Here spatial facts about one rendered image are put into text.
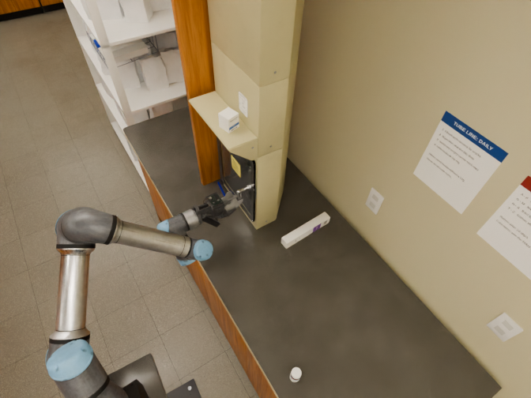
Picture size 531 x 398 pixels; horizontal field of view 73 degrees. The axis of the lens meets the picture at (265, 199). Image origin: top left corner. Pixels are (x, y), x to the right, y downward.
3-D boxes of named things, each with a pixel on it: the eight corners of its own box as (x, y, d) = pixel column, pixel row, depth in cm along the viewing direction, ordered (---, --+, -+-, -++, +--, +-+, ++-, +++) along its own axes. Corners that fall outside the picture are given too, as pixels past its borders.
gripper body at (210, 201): (226, 203, 142) (198, 215, 138) (227, 215, 149) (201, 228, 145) (216, 190, 146) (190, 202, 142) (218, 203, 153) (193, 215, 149)
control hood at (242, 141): (216, 110, 148) (214, 89, 140) (257, 159, 131) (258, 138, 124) (190, 119, 144) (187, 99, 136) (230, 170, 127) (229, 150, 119)
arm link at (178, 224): (163, 242, 143) (154, 223, 142) (188, 230, 147) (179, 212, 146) (165, 245, 136) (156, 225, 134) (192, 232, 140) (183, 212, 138)
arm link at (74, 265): (48, 391, 104) (62, 204, 112) (42, 376, 116) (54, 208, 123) (93, 381, 112) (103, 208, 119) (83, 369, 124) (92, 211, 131)
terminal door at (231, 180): (223, 180, 180) (217, 116, 149) (254, 223, 165) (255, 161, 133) (221, 180, 180) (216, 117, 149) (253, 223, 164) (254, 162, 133)
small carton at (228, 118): (229, 120, 129) (228, 107, 124) (239, 126, 127) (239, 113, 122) (219, 126, 127) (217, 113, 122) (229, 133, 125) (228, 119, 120)
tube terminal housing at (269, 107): (264, 167, 194) (270, 24, 133) (299, 208, 177) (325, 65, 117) (223, 185, 185) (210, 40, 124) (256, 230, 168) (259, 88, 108)
